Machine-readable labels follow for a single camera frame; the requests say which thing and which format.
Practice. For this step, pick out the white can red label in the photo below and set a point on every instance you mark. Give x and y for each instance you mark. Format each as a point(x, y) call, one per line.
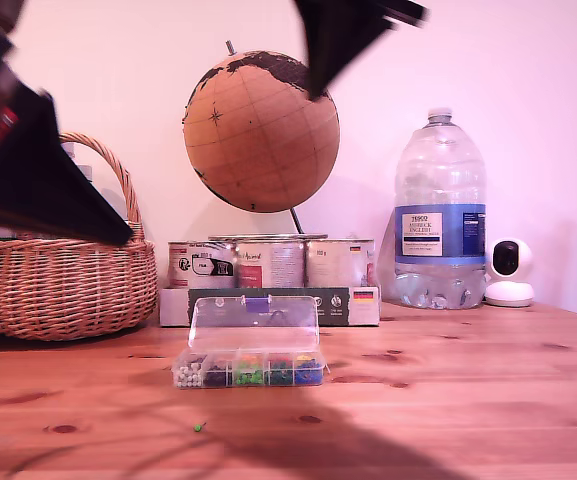
point(270, 265)

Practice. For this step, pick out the large clear water bottle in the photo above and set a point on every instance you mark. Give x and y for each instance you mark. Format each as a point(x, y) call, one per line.
point(440, 230)

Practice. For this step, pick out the small white round camera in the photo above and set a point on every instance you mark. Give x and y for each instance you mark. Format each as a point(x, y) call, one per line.
point(510, 295)

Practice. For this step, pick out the clear plastic pin box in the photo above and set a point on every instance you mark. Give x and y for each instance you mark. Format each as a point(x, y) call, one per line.
point(248, 372)

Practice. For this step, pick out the white can flag print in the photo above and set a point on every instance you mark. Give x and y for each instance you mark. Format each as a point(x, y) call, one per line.
point(340, 265)

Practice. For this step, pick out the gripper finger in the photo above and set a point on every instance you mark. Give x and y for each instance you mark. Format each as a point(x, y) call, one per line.
point(28, 180)
point(353, 30)
point(313, 45)

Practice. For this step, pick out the cork globe on stand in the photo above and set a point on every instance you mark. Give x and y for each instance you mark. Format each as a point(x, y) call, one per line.
point(263, 150)

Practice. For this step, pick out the cardboard tray of cans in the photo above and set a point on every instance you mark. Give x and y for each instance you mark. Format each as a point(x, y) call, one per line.
point(173, 307)

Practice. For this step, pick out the clear bottle white cap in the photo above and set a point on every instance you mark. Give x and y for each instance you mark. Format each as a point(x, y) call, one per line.
point(88, 172)

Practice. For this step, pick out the green ball-head pin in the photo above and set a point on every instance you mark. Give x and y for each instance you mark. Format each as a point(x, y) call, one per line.
point(198, 428)

